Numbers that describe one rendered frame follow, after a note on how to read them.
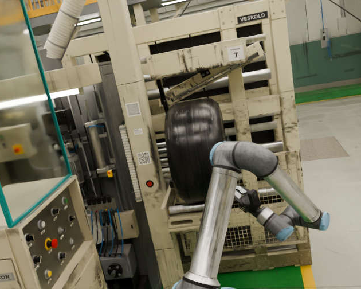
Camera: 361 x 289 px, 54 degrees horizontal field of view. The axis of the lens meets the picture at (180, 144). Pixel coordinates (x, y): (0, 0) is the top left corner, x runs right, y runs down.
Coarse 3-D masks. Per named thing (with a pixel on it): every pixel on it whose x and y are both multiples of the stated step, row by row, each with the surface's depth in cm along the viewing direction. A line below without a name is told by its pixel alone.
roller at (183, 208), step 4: (188, 204) 203; (192, 204) 202; (196, 204) 201; (200, 204) 201; (204, 204) 200; (168, 208) 204; (172, 208) 203; (176, 208) 202; (180, 208) 202; (184, 208) 201; (188, 208) 201; (192, 208) 201; (196, 208) 200; (200, 208) 200; (168, 212) 203; (172, 212) 203; (176, 212) 203; (180, 212) 203; (184, 212) 203
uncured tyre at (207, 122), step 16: (176, 112) 190; (192, 112) 187; (208, 112) 185; (176, 128) 183; (192, 128) 181; (208, 128) 179; (224, 128) 223; (176, 144) 180; (192, 144) 179; (208, 144) 177; (176, 160) 180; (192, 160) 179; (208, 160) 178; (176, 176) 183; (192, 176) 181; (208, 176) 181; (176, 192) 194; (192, 192) 187
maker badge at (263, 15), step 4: (260, 12) 230; (264, 12) 229; (240, 16) 231; (244, 16) 231; (248, 16) 231; (252, 16) 231; (256, 16) 231; (260, 16) 230; (264, 16) 230; (240, 20) 232; (244, 20) 232; (248, 20) 232; (252, 20) 231; (256, 20) 231
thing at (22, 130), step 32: (0, 0) 142; (0, 32) 139; (32, 32) 162; (0, 64) 136; (32, 64) 159; (0, 96) 133; (32, 96) 155; (0, 128) 130; (32, 128) 151; (0, 160) 127; (32, 160) 147; (64, 160) 175; (0, 192) 124; (32, 192) 144
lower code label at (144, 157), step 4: (144, 152) 203; (148, 152) 202; (140, 156) 204; (144, 156) 203; (148, 156) 203; (140, 160) 204; (144, 160) 204; (148, 160) 204; (140, 164) 205; (144, 164) 205
